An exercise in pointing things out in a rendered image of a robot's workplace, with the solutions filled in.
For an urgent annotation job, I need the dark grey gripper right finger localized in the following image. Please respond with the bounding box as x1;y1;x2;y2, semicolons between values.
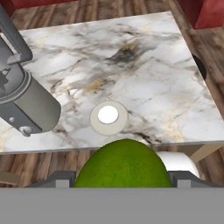
168;171;216;188

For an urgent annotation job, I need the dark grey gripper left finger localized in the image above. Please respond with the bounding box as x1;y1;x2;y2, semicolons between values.
30;171;77;188

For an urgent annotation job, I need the green lime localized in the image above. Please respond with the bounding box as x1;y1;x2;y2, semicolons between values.
73;138;173;188

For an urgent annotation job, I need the round white blender lid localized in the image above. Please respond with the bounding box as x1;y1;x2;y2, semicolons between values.
89;101;129;137

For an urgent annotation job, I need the white stool seat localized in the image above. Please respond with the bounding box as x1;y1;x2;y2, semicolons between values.
156;150;201;179

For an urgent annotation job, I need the light wooden chair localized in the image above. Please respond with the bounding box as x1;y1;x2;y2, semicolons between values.
0;170;22;188

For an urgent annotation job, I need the black round stool seat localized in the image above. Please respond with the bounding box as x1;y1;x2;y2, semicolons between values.
192;53;208;81

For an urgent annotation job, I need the red cabinet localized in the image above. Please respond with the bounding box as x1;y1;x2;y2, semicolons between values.
177;0;224;30
0;0;77;18

